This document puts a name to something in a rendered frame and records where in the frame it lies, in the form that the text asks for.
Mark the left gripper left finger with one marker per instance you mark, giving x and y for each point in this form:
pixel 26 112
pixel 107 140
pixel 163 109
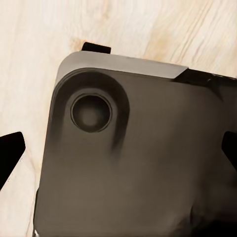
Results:
pixel 12 147

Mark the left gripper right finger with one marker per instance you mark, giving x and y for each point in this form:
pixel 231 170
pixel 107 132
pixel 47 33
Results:
pixel 229 147

